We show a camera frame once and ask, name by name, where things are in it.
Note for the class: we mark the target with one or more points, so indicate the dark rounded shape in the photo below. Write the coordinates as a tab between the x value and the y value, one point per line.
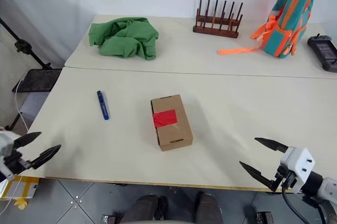
144	208
209	207

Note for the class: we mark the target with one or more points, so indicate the crumpled green cloth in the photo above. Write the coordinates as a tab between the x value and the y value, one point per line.
123	37

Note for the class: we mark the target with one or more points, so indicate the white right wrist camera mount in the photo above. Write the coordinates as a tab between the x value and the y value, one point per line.
298	162

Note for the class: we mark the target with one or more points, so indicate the brown cardboard box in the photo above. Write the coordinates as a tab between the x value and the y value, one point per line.
173	126

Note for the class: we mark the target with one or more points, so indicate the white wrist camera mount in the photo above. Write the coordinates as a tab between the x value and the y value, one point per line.
4	145
298	162

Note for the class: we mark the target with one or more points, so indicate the red tape strip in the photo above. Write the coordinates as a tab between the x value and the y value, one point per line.
165	118

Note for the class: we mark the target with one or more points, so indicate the small metal foot block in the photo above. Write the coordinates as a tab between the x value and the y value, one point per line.
264	217
108	219

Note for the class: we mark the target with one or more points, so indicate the blue pen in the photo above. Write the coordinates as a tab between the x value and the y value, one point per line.
103	105

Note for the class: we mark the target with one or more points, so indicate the black handheld controller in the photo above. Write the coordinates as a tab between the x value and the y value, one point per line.
325	50

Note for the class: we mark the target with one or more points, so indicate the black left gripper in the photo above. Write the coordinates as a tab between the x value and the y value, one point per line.
15	164

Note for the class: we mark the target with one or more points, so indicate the black stand tray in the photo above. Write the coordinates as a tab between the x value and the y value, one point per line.
37	80

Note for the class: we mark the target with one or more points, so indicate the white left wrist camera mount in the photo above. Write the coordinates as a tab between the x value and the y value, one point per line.
4	145

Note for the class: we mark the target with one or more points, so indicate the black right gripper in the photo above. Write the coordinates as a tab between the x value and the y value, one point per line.
285	178

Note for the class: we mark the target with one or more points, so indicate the teal and orange backpack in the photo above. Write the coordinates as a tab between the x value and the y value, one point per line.
289	19

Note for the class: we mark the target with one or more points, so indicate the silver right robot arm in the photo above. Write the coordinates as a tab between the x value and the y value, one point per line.
327	189

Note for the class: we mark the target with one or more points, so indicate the dark wooden peg rack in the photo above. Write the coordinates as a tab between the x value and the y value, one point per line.
217	24

